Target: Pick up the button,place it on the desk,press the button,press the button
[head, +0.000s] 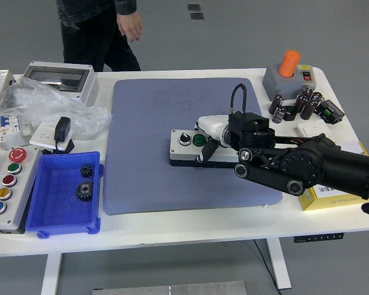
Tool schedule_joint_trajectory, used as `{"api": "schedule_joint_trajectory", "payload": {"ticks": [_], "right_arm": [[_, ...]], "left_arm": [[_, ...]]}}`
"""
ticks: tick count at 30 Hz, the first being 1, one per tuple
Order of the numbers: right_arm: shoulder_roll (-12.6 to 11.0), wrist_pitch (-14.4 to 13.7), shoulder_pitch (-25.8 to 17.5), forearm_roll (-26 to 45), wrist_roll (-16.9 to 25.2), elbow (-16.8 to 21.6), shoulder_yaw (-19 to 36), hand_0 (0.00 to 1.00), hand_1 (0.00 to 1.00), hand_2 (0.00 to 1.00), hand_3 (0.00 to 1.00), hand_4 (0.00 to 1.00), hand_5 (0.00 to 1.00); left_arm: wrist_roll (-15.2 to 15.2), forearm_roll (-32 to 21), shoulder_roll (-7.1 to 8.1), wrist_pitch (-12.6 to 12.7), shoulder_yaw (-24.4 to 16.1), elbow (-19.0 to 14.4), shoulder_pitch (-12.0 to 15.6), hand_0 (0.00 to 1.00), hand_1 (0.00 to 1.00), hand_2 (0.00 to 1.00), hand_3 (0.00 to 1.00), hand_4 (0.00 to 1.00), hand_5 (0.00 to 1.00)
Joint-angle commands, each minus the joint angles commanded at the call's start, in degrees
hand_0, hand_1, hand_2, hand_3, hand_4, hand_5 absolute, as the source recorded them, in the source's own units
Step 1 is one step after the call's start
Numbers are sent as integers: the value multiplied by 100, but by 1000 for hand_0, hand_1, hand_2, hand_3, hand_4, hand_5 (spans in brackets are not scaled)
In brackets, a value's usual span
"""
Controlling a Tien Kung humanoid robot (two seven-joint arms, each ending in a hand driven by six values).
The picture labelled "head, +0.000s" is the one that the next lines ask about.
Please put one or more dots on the grey base block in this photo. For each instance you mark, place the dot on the grey base block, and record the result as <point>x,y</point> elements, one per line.
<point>280,86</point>

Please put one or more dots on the yellow cardboard box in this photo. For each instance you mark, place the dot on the yellow cardboard box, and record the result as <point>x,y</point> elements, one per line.
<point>326,201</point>

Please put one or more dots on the small black gear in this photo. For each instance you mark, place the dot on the small black gear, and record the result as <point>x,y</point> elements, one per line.
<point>86,171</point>

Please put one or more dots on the dark floor hatch plate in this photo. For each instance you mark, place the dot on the dark floor hatch plate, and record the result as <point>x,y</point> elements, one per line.
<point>196,16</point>
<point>193,7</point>

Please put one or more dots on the blue-grey padded mat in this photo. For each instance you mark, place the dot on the blue-grey padded mat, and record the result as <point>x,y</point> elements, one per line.
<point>141,184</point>

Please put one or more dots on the black module with green terminal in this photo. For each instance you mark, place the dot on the black module with green terminal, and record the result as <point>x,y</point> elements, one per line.
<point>330,111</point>

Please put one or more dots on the white wall switch plate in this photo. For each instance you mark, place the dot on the white wall switch plate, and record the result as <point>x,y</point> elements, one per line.
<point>310,127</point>

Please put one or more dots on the white metal box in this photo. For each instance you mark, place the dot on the white metal box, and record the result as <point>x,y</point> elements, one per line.
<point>0,89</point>

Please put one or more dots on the white power socket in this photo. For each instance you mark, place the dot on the white power socket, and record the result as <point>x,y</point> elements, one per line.
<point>41,135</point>

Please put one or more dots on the white circuit breaker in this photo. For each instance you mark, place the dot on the white circuit breaker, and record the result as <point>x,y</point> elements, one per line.
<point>9,124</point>

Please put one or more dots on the grey five-button control box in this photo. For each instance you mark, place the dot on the grey five-button control box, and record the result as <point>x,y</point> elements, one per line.
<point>17,196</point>

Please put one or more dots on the person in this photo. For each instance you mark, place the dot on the person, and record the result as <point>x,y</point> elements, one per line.
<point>89,37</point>

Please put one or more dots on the large black gear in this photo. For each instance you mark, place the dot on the large black gear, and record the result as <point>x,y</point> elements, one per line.
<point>84,191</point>

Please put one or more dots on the yellow switch with red button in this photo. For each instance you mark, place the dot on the yellow switch with red button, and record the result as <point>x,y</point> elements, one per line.
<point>307,77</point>

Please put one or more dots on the black round component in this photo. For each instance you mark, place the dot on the black round component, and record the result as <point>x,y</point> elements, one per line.
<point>290,113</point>

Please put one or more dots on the clear plastic bag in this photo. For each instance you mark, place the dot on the clear plastic bag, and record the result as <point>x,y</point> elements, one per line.
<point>43,101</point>

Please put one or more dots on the white table leg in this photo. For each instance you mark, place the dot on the white table leg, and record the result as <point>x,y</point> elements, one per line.
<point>280,264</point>
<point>50,273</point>

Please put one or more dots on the grey four-button control box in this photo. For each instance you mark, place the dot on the grey four-button control box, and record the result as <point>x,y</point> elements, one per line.
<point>178,153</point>

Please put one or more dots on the person's left hand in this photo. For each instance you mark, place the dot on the person's left hand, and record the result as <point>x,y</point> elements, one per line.
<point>129,26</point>

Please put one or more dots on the blue plastic bin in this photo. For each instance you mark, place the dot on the blue plastic bin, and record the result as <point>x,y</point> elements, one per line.
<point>58,209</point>

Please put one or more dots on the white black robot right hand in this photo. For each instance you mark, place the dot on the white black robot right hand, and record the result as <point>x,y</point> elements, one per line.
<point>213,124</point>

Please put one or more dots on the orange cylinder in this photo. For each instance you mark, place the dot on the orange cylinder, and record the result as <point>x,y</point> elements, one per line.
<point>289,63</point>

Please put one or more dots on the black table control panel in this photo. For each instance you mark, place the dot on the black table control panel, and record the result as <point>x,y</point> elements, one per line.
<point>318,237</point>

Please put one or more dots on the grey enclosure with clear lid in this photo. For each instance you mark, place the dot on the grey enclosure with clear lid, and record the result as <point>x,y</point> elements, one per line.
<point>58,77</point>

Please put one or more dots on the black power adapter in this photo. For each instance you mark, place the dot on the black power adapter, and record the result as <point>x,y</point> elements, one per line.
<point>62,129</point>

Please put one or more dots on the person's left forearm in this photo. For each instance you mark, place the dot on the person's left forearm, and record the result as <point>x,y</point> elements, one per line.
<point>126,6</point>

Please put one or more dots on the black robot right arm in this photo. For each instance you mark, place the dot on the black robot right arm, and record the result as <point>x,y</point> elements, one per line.
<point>298,166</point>

